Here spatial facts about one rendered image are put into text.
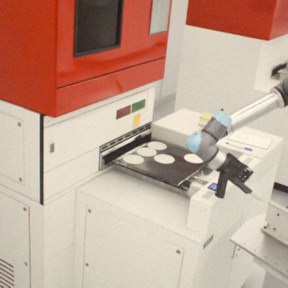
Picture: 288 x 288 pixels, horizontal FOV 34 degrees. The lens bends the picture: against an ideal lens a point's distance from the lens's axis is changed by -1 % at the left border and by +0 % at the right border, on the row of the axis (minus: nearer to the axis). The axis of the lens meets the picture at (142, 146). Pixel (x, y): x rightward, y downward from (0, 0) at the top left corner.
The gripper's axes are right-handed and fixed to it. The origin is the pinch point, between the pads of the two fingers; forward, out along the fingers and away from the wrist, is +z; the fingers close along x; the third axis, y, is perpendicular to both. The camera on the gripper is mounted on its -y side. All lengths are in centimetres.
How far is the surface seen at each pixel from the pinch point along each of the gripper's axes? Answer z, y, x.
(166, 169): -25.4, -12.6, 41.1
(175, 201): -15.6, -21.1, 29.2
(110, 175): -43, -32, 50
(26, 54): -102, -12, 9
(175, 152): -23, -3, 59
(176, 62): -16, 101, 400
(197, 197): -16.8, -13.7, 6.2
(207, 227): -6.4, -20.7, 3.9
